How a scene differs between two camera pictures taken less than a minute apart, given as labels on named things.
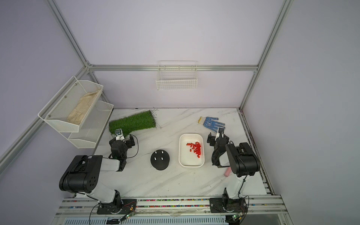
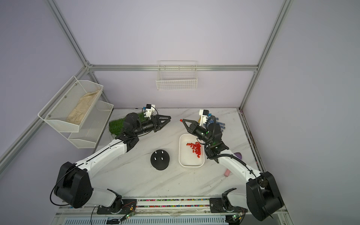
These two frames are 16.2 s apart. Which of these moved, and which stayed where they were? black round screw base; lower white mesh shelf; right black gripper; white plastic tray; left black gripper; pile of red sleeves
Moved: left black gripper; right black gripper
Stayed: white plastic tray; black round screw base; pile of red sleeves; lower white mesh shelf
